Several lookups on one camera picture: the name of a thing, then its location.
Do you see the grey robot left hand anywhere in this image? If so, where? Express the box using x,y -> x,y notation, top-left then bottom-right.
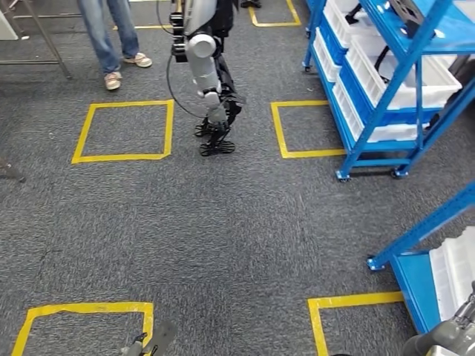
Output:
120,320 -> 178,356

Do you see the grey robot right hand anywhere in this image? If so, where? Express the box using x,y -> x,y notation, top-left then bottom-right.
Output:
400,280 -> 475,356

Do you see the blue metal shelf rack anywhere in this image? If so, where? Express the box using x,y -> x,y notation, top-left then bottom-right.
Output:
366,180 -> 475,335
302,0 -> 475,182

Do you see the black perforated part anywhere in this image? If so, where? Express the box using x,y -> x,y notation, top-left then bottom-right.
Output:
387,0 -> 426,39

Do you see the white plastic bin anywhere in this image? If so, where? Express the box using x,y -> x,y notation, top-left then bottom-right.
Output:
322,0 -> 381,50
313,27 -> 343,84
331,78 -> 431,145
345,33 -> 463,111

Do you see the silver humanoid robot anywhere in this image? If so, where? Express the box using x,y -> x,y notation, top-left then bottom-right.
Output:
166,0 -> 246,158

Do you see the person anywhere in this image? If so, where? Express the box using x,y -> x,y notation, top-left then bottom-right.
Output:
76,0 -> 153,92

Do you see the small black plastic piece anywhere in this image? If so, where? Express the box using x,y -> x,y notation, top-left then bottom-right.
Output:
345,4 -> 363,24

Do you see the white panel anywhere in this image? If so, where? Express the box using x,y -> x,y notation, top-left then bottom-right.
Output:
0,8 -> 19,42

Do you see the black curved hose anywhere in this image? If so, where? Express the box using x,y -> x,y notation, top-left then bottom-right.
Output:
374,46 -> 391,82

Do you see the steel frame table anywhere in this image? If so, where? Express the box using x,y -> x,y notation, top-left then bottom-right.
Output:
0,0 -> 72,184

